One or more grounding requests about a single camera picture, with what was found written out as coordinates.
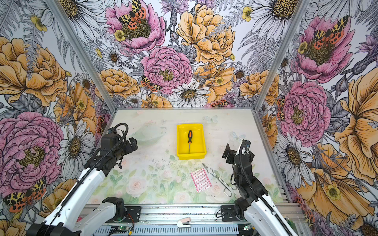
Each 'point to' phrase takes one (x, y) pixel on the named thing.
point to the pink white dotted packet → (201, 180)
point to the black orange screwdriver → (190, 135)
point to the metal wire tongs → (228, 192)
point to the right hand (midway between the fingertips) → (235, 150)
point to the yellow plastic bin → (197, 147)
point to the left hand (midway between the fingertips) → (129, 148)
